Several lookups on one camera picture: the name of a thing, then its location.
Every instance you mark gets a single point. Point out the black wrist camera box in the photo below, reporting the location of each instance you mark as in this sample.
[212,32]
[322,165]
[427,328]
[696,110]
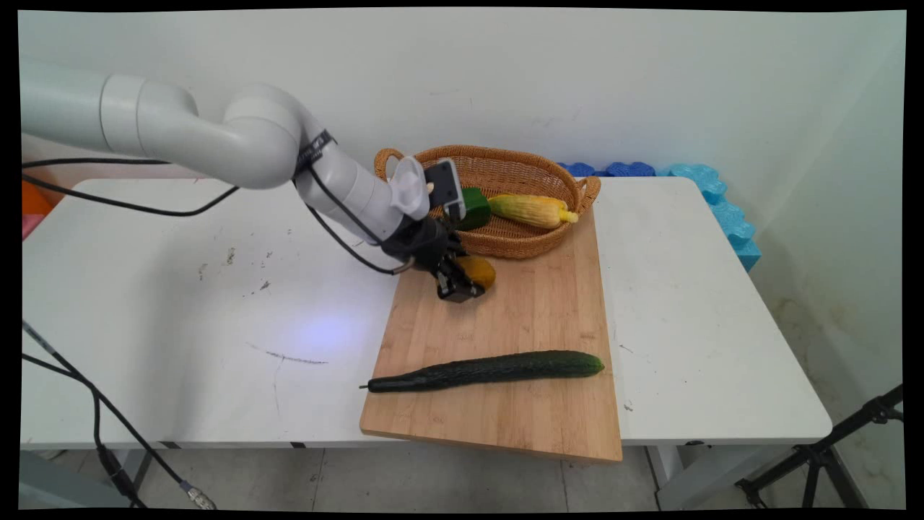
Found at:
[446,189]

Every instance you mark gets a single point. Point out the white table leg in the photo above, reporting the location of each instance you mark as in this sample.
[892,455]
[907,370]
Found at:
[675,473]

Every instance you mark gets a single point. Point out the white table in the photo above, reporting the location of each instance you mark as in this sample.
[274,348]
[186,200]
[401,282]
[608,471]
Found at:
[144,209]

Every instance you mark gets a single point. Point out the woven wicker basket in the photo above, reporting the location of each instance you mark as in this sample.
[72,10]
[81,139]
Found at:
[520,242]

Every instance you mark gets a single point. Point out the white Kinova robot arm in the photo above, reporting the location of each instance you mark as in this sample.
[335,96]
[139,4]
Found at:
[238,137]

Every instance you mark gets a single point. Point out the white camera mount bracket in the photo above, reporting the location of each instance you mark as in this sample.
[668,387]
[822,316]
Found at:
[410,188]

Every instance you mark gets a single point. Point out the green bell pepper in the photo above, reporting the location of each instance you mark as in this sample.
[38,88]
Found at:
[476,209]

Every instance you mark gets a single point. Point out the grey table leg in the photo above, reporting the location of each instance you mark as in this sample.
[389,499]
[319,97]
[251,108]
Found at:
[141,473]

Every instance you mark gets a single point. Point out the black tripod stand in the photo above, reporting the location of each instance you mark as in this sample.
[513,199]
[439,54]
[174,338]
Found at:
[816,455]

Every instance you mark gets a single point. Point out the yellow corn cob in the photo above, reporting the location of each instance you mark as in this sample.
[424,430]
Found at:
[530,209]

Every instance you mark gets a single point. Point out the brown-yellow mango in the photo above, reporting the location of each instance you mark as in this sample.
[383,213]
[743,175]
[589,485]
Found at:
[482,273]

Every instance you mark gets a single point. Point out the orange box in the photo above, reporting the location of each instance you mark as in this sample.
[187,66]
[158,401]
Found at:
[35,201]

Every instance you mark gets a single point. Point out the light blue foam mat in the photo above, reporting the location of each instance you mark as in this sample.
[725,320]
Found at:
[729,217]

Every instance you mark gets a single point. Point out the wooden cutting board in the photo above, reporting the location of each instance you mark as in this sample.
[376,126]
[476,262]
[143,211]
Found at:
[505,426]

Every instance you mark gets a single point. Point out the long dark green cucumber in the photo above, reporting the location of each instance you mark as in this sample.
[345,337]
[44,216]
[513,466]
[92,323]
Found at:
[491,368]

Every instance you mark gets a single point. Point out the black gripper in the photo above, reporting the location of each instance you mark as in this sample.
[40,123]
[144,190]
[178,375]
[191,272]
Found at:
[422,242]

